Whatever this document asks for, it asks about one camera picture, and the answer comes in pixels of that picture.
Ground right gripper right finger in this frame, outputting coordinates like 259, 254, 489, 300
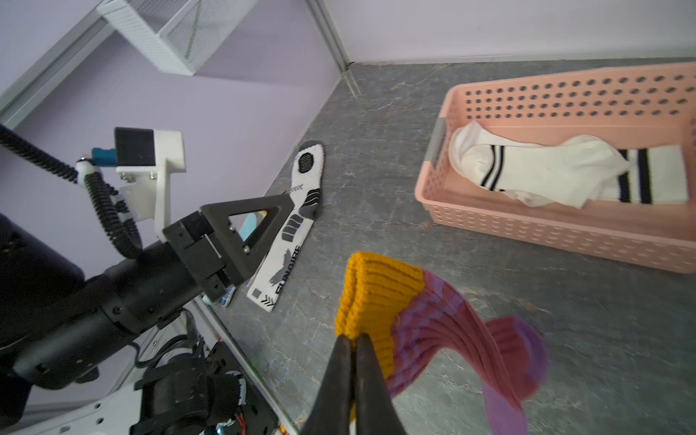
355, 333, 406, 435

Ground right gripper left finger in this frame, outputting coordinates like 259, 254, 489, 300
300, 335, 353, 435

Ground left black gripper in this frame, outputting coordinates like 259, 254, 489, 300
81, 194, 295, 337

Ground magenta purple yellow-cuff sock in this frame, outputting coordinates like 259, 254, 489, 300
335, 252, 547, 434

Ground white sock two black stripes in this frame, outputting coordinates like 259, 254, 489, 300
592, 144, 689, 205

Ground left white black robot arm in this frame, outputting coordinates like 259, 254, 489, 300
1, 127, 294, 428

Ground white sport sock left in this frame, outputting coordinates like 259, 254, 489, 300
246, 141, 324, 313

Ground pink perforated plastic basket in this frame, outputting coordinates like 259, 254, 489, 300
415, 63, 695, 274

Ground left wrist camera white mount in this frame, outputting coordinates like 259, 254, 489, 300
75, 127, 187, 243

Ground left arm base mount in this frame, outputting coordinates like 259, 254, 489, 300
21, 311, 286, 434

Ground white mesh wall basket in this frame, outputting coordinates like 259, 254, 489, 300
97, 0, 257, 76

